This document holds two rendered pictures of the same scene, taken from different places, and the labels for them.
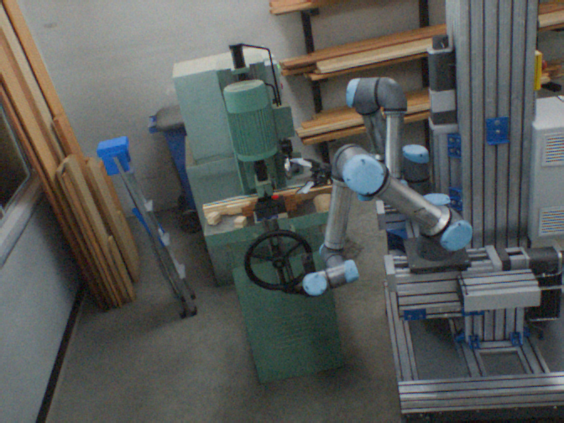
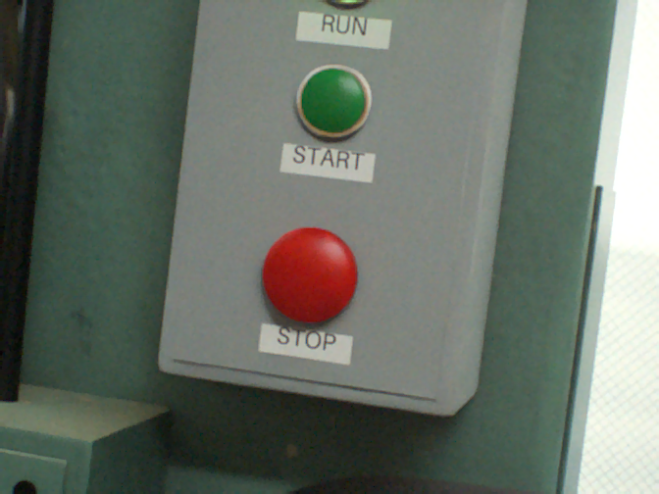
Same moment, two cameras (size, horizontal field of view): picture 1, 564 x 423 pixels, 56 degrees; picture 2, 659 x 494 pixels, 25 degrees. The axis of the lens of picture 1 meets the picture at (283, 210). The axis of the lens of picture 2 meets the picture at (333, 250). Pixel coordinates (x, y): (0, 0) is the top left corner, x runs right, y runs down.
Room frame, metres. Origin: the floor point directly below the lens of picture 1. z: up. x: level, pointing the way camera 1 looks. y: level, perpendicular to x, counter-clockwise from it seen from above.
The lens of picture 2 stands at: (2.65, -0.56, 1.39)
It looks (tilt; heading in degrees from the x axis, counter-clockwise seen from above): 3 degrees down; 103
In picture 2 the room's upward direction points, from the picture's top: 7 degrees clockwise
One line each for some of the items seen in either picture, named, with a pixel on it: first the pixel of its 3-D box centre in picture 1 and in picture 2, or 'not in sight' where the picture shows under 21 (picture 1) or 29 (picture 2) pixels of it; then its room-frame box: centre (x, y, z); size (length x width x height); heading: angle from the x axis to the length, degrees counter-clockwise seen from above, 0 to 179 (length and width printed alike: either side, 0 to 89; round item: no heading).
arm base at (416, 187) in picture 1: (417, 185); not in sight; (2.20, -0.64, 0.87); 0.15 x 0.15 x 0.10
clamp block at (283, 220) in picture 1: (272, 221); not in sight; (2.01, 0.06, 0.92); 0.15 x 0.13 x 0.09; 91
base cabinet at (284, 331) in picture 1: (284, 287); not in sight; (2.33, 0.07, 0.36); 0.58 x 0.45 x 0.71; 1
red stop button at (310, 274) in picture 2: not in sight; (310, 274); (2.53, -0.11, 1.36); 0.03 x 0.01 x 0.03; 1
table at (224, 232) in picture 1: (272, 221); not in sight; (2.10, 0.06, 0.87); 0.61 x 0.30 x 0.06; 91
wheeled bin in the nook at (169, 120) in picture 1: (202, 164); not in sight; (4.08, 0.58, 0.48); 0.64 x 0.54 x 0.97; 98
